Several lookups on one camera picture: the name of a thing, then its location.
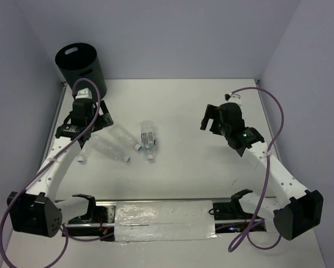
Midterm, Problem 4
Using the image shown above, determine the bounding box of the clear bottle with label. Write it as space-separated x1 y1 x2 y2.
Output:
141 120 157 162

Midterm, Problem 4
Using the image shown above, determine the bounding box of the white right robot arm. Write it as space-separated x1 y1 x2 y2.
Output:
200 102 323 241

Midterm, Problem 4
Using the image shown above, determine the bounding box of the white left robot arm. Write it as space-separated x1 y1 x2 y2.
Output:
7 98 113 237

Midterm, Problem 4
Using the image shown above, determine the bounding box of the black cylindrical bin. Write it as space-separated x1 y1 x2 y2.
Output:
55 43 107 98

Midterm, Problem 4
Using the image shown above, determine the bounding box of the silver tape patch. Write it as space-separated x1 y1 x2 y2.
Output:
114 200 217 242

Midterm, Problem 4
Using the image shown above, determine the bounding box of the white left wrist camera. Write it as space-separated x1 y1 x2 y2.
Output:
74 88 93 100

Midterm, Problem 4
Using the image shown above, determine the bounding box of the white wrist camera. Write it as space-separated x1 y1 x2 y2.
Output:
74 88 93 100
225 93 242 107

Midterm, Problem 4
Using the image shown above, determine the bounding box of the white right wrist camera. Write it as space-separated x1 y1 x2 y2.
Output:
225 93 242 107

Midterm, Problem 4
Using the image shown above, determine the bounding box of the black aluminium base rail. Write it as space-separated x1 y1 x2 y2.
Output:
67 200 252 242

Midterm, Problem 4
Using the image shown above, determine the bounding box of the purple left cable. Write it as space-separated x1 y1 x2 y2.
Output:
0 78 116 268

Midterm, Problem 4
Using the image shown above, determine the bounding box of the purple cable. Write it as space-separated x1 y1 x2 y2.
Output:
0 78 116 268
215 87 284 253

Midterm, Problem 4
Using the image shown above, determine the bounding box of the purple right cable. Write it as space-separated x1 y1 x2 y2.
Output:
215 87 284 253

